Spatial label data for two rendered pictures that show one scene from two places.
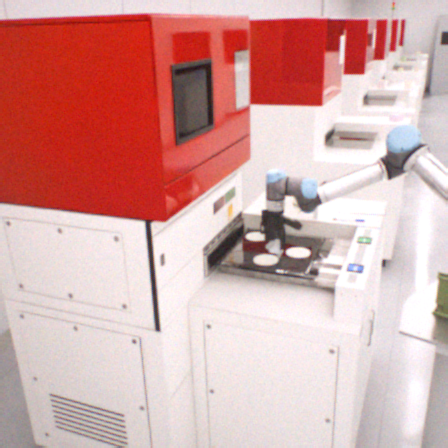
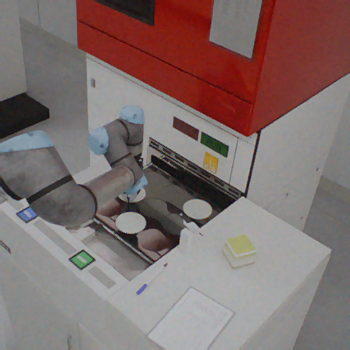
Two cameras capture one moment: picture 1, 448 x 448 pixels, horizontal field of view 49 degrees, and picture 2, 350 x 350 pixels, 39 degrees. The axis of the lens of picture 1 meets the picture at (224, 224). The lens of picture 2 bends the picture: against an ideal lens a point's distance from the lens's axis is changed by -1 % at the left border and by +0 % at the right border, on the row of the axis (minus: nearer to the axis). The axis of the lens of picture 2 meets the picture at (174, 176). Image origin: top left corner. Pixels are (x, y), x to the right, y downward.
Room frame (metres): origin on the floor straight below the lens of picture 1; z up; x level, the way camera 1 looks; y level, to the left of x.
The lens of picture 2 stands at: (2.32, -1.42, 2.07)
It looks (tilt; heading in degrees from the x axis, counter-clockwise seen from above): 39 degrees down; 106
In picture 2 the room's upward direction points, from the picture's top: 6 degrees clockwise
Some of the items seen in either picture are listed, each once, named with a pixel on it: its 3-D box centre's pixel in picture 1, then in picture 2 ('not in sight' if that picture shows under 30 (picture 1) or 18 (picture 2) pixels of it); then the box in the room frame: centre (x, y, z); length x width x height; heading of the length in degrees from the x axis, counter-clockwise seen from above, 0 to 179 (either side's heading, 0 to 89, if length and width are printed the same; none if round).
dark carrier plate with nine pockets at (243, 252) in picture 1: (273, 249); (153, 208); (1.90, -0.20, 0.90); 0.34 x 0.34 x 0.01; 68
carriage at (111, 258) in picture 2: (336, 263); (98, 257); (1.82, -0.45, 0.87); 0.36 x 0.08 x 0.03; 158
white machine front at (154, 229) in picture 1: (205, 233); (159, 130); (1.81, 0.08, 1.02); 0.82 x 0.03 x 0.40; 158
